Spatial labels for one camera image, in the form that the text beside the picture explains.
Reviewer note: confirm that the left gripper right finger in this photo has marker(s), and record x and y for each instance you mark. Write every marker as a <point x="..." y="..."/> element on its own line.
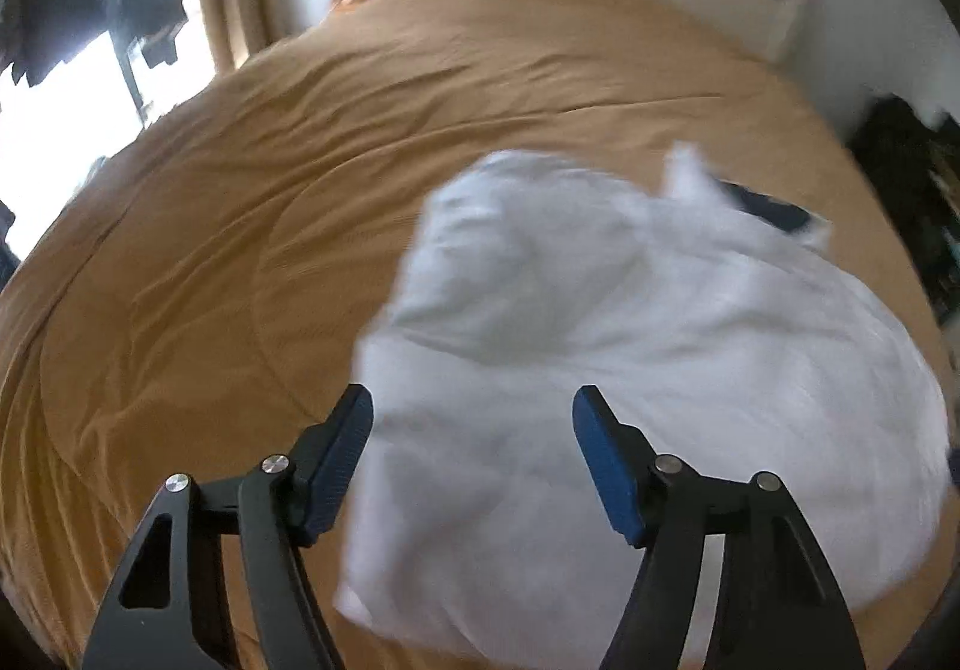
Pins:
<point x="779" y="605"/>

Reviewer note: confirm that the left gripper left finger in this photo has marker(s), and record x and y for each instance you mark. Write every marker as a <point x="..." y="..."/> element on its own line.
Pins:
<point x="167" y="605"/>

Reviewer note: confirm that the white quilted puffer jacket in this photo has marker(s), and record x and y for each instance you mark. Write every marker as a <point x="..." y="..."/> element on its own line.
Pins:
<point x="475" y="527"/>

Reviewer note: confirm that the mustard brown bed comforter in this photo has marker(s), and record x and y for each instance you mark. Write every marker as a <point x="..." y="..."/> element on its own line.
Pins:
<point x="198" y="301"/>

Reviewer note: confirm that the black backpack on desk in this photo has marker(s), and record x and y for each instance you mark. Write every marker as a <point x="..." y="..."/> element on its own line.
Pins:
<point x="913" y="169"/>

